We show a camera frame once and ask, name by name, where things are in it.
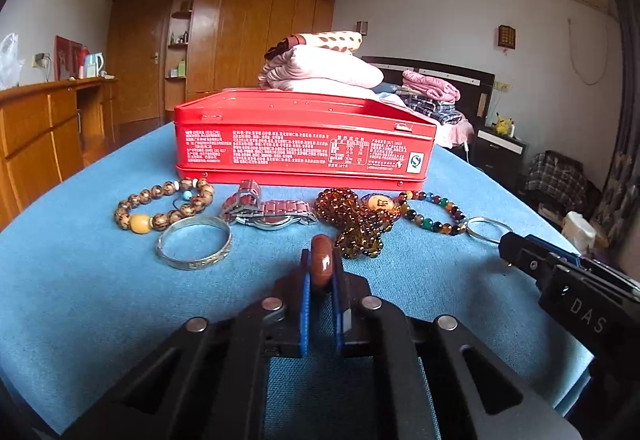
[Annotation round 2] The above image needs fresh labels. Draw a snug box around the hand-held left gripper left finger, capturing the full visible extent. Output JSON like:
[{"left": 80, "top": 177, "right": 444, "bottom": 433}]
[{"left": 65, "top": 247, "right": 313, "bottom": 440}]

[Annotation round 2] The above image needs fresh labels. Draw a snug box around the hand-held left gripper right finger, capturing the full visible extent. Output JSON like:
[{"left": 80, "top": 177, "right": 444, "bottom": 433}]
[{"left": 331, "top": 255, "right": 584, "bottom": 440}]

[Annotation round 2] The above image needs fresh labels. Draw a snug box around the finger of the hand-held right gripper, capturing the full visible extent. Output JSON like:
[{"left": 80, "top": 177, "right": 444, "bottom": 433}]
[
  {"left": 498, "top": 231, "right": 621, "bottom": 336},
  {"left": 547, "top": 247, "right": 640, "bottom": 298}
]

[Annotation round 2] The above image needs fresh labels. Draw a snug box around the red-brown agate bangle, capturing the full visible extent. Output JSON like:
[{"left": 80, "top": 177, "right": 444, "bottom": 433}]
[{"left": 310, "top": 235, "right": 335, "bottom": 297}]

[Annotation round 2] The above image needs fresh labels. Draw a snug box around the thin silver bangle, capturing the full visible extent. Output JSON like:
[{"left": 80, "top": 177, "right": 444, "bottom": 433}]
[{"left": 465, "top": 217, "right": 516, "bottom": 244}]

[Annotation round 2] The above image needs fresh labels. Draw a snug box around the amber bead strand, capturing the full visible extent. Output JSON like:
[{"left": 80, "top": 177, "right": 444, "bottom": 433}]
[{"left": 314, "top": 187, "right": 402, "bottom": 261}]

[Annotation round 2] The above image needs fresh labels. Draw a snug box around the multicolour bead bracelet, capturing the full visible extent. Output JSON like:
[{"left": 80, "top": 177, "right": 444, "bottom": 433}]
[{"left": 397, "top": 190, "right": 469, "bottom": 237}]

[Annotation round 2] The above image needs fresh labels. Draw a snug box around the red and silver wristwatch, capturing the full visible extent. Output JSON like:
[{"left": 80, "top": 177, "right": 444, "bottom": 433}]
[{"left": 220, "top": 180, "right": 319, "bottom": 232}]

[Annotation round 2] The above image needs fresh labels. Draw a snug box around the engraved silver bangle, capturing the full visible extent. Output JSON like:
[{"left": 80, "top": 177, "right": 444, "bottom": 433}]
[{"left": 156, "top": 215, "right": 234, "bottom": 271}]

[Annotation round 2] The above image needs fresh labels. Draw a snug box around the red tin box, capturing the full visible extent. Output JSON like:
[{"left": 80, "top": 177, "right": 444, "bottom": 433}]
[{"left": 173, "top": 88, "right": 437, "bottom": 188}]

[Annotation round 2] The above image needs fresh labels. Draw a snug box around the brown wooden bead bracelet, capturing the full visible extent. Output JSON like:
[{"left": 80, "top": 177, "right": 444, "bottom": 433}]
[{"left": 114, "top": 177, "right": 216, "bottom": 235}]

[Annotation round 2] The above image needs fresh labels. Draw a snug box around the plaid fabric chair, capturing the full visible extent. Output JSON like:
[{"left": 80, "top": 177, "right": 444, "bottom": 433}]
[{"left": 525, "top": 150, "right": 589, "bottom": 216}]

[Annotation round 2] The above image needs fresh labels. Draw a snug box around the patterned curtain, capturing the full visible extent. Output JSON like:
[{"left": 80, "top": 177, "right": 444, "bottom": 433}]
[{"left": 595, "top": 0, "right": 640, "bottom": 271}]

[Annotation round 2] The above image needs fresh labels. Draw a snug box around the dark nightstand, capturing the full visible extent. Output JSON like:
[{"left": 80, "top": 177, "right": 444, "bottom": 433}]
[{"left": 472, "top": 126, "right": 530, "bottom": 181}]

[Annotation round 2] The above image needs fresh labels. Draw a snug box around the yellow plush toy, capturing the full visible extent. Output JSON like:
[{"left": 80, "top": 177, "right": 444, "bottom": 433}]
[{"left": 492, "top": 113, "right": 516, "bottom": 137}]

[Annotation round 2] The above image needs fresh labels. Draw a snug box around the stack of plaid clothes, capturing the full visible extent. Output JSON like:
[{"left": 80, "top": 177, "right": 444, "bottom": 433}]
[{"left": 395, "top": 88, "right": 464, "bottom": 124}]

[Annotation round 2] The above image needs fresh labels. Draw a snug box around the folded pink blanket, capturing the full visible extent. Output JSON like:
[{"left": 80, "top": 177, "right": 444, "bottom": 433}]
[{"left": 402, "top": 69, "right": 461, "bottom": 102}]

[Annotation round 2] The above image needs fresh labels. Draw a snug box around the dark bed headboard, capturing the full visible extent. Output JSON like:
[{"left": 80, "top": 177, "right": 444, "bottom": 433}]
[{"left": 361, "top": 55, "right": 496, "bottom": 119}]

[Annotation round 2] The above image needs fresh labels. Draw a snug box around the folded pink quilt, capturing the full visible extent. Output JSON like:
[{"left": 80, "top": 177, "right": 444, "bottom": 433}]
[{"left": 257, "top": 45, "right": 384, "bottom": 94}]

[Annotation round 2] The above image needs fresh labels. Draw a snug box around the brown spotted pillow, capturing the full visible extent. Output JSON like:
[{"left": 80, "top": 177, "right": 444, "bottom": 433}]
[{"left": 265, "top": 30, "right": 363, "bottom": 62}]

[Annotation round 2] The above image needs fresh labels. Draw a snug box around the wooden wardrobe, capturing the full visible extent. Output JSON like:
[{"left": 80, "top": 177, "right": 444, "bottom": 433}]
[{"left": 107, "top": 0, "right": 337, "bottom": 131}]

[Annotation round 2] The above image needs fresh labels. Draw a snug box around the wooden door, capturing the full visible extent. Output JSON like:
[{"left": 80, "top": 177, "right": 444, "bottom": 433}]
[{"left": 116, "top": 8, "right": 169, "bottom": 124}]

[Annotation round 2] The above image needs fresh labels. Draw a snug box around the wooden corner shelf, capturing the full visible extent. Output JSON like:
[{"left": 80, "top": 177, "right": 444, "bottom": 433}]
[{"left": 165, "top": 0, "right": 196, "bottom": 108}]

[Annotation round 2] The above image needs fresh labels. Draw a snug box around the wooden sideboard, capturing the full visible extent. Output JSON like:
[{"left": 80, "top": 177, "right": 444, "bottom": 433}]
[{"left": 0, "top": 78, "right": 121, "bottom": 231}]

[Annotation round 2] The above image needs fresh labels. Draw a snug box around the light blue kettle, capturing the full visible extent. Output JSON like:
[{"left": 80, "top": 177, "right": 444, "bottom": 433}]
[{"left": 82, "top": 51, "right": 107, "bottom": 79}]

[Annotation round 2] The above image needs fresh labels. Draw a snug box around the white plastic bag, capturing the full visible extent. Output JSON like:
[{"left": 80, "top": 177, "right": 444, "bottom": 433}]
[{"left": 0, "top": 33, "right": 25, "bottom": 90}]

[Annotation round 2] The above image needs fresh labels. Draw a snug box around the hanging wall cord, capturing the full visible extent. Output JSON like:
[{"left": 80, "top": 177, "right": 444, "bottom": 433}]
[{"left": 567, "top": 17, "right": 609, "bottom": 86}]

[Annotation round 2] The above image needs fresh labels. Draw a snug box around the wooden wall ornament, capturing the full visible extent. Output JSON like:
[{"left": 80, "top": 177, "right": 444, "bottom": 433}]
[{"left": 497, "top": 24, "right": 519, "bottom": 52}]

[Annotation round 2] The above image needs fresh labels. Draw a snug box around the red picture frame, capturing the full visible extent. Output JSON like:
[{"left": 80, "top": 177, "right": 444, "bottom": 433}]
[{"left": 55, "top": 35, "right": 91, "bottom": 82}]

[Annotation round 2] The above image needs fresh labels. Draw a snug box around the wall socket with charger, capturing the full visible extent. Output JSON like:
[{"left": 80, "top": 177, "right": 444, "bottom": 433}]
[{"left": 32, "top": 53, "right": 52, "bottom": 82}]

